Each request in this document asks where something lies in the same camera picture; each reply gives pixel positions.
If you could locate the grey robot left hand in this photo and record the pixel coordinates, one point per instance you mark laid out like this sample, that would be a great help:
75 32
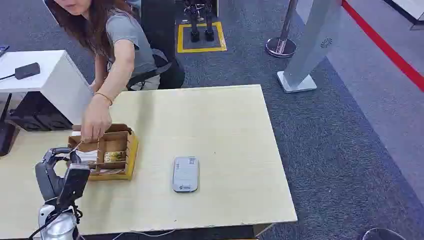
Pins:
46 179

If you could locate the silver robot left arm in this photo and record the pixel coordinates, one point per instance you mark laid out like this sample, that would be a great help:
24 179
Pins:
61 225

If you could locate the white card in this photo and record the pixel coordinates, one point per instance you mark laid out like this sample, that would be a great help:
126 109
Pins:
86 156

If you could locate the black monitor stand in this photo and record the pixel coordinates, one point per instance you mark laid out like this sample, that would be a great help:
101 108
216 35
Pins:
6 132

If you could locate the black computer case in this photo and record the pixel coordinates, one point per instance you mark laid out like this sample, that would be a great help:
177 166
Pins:
38 114

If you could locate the gold printed card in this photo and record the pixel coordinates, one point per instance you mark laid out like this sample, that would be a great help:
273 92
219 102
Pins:
115 156

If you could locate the person's hand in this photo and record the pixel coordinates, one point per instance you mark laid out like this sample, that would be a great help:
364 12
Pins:
95 121

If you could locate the wooden card box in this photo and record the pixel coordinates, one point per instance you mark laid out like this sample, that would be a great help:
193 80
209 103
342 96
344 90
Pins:
127 162

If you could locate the white side desk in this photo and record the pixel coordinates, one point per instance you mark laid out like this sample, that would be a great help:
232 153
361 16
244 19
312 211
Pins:
56 82

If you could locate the black power adapter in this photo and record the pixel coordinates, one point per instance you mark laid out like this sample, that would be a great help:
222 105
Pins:
27 70

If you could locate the grey card reader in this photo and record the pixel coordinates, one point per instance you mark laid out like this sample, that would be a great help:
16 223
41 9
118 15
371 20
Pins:
185 174

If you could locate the black office chair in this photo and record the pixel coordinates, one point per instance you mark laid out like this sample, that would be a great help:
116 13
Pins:
162 73

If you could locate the person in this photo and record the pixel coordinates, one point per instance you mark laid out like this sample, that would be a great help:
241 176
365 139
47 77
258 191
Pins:
122 36

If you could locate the black pillar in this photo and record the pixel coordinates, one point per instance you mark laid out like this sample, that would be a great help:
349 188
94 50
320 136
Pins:
158 26

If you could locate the yellow floor tape square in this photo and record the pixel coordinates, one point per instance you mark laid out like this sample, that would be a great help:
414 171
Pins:
202 49

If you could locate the black robot legs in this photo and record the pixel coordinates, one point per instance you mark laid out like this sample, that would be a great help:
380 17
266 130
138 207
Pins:
200 23

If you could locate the silver kiosk stand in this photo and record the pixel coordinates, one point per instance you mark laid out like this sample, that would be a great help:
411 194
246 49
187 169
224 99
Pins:
309 43

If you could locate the dark round stool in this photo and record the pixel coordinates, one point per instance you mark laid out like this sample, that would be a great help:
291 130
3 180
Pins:
382 234

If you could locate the dark left wrist camera box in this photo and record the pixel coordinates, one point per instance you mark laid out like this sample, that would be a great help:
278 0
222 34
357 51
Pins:
75 182

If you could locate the chrome stanchion post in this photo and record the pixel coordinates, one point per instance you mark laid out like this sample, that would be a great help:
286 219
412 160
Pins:
281 44

